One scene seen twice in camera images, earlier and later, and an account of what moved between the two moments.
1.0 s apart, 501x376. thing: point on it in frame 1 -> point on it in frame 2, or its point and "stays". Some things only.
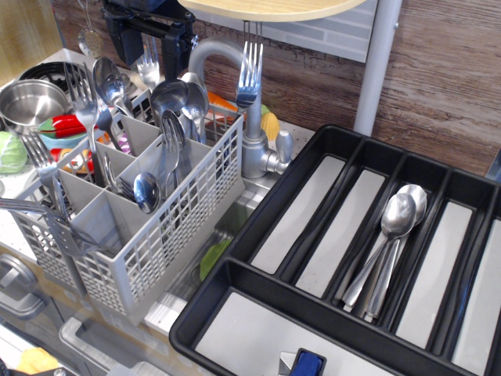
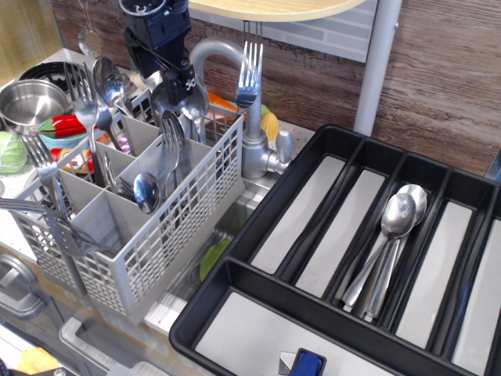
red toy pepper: x=63 y=126 stays
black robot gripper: x=166 y=17 -> x=160 y=28
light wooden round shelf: x=274 y=10 stays
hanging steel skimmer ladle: x=89 y=40 stays
